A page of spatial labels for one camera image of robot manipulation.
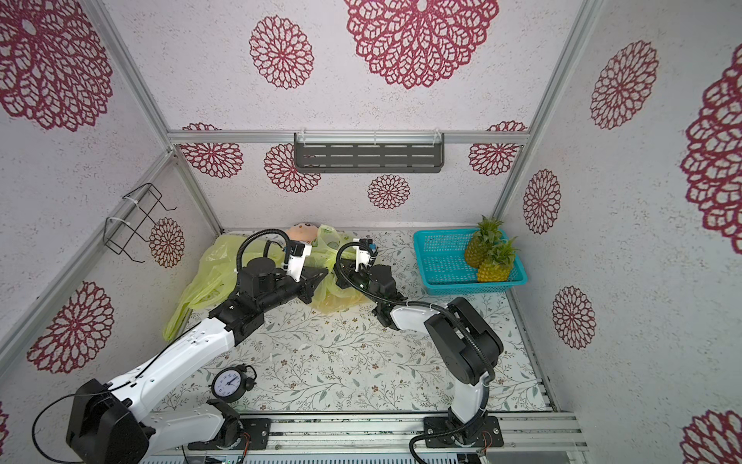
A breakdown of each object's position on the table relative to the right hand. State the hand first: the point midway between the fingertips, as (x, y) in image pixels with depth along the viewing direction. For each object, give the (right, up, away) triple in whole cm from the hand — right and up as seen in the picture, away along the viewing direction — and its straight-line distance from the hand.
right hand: (327, 258), depth 81 cm
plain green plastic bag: (-41, -6, +16) cm, 44 cm away
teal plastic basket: (+41, 0, +32) cm, 51 cm away
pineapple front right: (+52, -3, +11) cm, 54 cm away
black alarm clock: (-26, -35, -2) cm, 43 cm away
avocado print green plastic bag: (0, +3, -2) cm, 4 cm away
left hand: (0, -4, -5) cm, 7 cm away
